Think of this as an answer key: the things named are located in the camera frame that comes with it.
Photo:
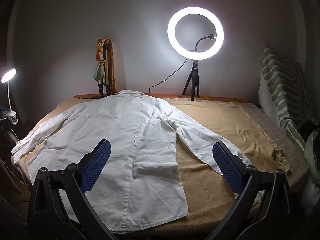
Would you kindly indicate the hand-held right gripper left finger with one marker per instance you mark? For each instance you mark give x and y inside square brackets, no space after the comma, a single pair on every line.
[96,166]

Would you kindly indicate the white clip-on desk lamp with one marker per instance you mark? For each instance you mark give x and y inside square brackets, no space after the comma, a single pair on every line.
[8,75]

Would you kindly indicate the folded silver tripod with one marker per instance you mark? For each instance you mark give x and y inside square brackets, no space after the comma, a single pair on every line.
[107,62]

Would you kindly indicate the beige blanket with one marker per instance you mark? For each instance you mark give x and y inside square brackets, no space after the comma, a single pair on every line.
[225,125]

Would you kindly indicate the pale green cloth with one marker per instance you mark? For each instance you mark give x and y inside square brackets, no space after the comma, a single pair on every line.
[313,152]

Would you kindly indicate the green striped cushion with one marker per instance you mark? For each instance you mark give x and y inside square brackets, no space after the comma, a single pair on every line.
[280,85]

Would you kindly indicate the wooden bed ledge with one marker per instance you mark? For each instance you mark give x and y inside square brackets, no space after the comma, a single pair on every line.
[172,96]

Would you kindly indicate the orange cloth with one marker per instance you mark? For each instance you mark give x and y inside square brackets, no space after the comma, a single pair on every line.
[114,67]

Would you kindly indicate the black gooseneck phone holder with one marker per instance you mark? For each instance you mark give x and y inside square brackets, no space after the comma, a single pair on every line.
[200,41]

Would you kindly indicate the dark cloth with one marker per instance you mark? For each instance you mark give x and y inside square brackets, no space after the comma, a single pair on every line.
[308,127]

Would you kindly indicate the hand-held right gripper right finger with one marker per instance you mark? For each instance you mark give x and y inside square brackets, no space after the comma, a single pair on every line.
[227,166]

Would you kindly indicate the checked bed sheet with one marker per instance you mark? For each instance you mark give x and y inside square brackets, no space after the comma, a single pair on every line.
[275,135]

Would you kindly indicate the white shirt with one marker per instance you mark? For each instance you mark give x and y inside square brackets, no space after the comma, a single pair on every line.
[140,135]

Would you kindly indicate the colourful printed cloth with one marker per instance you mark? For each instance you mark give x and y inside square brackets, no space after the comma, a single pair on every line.
[99,67]

